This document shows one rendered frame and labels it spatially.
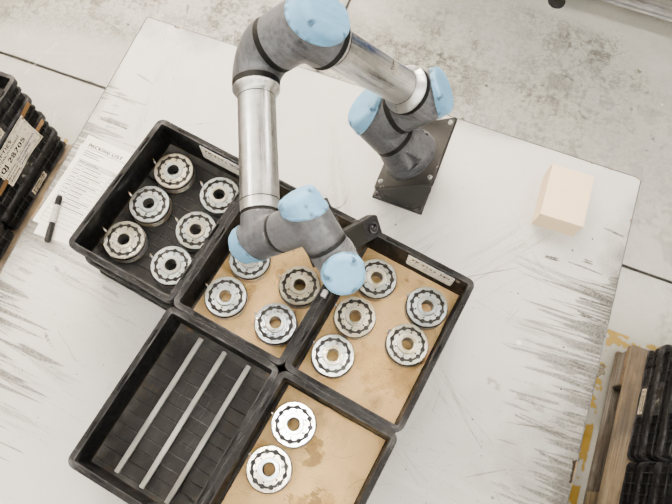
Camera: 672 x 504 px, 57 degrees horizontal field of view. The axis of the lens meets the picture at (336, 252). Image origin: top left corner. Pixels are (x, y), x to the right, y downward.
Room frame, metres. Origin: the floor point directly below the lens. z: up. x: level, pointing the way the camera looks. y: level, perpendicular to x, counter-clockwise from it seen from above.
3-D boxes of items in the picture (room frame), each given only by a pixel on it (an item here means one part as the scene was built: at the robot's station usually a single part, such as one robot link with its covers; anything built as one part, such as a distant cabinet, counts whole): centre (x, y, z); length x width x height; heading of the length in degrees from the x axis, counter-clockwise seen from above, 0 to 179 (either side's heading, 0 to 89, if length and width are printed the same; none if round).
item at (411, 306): (0.39, -0.23, 0.86); 0.10 x 0.10 x 0.01
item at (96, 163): (0.70, 0.71, 0.70); 0.33 x 0.23 x 0.01; 163
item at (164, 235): (0.58, 0.42, 0.87); 0.40 x 0.30 x 0.11; 154
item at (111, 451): (0.09, 0.33, 0.87); 0.40 x 0.30 x 0.11; 154
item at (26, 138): (0.96, 1.12, 0.41); 0.31 x 0.02 x 0.16; 163
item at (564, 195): (0.76, -0.63, 0.74); 0.16 x 0.12 x 0.07; 165
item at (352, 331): (0.35, -0.06, 0.86); 0.10 x 0.10 x 0.01
